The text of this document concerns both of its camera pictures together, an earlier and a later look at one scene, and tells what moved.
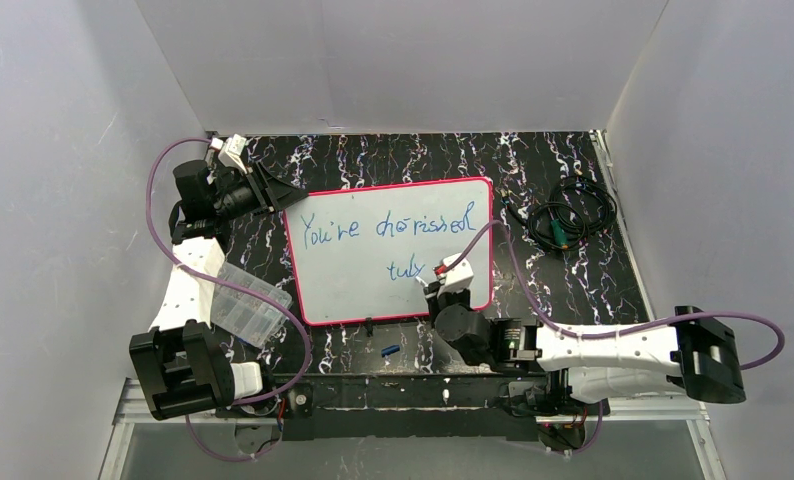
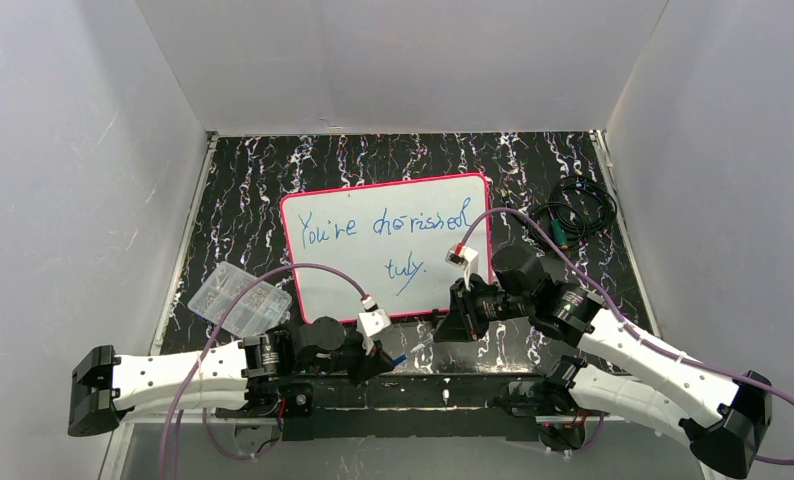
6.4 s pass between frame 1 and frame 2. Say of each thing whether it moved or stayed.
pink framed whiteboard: stayed
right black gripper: moved
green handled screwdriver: stayed
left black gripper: moved
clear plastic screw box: stayed
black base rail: stayed
